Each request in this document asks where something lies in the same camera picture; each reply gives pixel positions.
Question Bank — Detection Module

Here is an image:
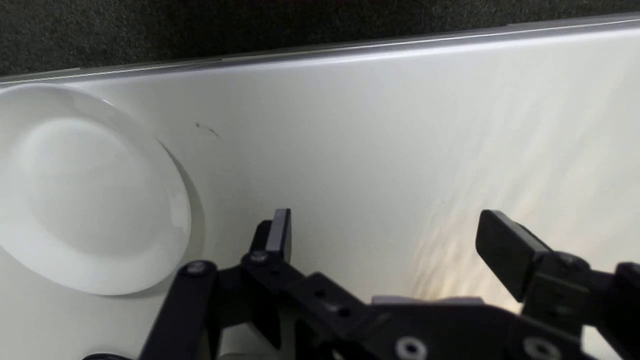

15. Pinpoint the white round plate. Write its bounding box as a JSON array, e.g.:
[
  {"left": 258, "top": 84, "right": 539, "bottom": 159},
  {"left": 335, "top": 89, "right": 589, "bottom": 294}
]
[{"left": 0, "top": 84, "right": 196, "bottom": 298}]

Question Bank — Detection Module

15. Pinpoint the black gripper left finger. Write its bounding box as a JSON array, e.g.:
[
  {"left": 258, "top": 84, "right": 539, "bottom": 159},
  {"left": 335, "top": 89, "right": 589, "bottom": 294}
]
[{"left": 139, "top": 206, "right": 376, "bottom": 360}]

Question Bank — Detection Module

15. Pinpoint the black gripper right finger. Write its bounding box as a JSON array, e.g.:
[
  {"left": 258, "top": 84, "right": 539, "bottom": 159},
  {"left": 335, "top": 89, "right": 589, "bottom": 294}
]
[{"left": 475, "top": 208, "right": 640, "bottom": 360}]

